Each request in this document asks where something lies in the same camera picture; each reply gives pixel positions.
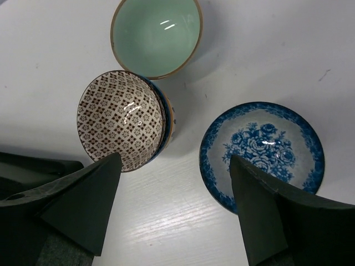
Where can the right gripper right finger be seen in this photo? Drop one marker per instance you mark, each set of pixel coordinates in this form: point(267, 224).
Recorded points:
point(284, 225)

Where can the blue triangle patterned bowl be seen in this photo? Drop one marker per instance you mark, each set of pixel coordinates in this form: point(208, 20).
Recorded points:
point(166, 116)

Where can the blue floral bowl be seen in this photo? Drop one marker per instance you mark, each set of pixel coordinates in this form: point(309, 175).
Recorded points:
point(272, 137)

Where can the brown patterned bowl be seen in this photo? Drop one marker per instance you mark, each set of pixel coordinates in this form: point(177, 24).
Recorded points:
point(119, 112)

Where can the mint green bowl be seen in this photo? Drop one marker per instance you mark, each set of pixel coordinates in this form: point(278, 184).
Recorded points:
point(155, 38)

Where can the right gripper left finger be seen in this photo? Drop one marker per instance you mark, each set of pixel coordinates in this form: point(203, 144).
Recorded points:
point(63, 222)

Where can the black plastic drain tray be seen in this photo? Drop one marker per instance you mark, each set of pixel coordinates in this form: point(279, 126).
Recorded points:
point(20, 173)

